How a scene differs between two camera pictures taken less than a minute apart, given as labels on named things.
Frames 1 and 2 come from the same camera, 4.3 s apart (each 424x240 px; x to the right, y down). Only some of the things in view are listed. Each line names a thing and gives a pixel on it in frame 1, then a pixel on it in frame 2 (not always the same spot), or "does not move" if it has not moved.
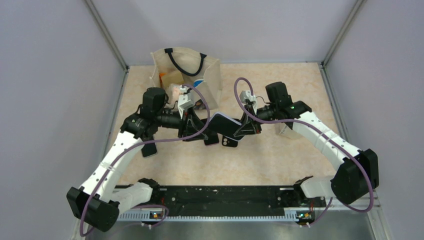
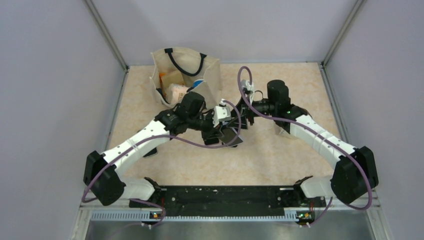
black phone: x=149 y=149 does not move
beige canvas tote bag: x=200 y=71 does not move
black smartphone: x=213 y=138 does not move
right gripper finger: x=249 y=126 -> x=243 y=111
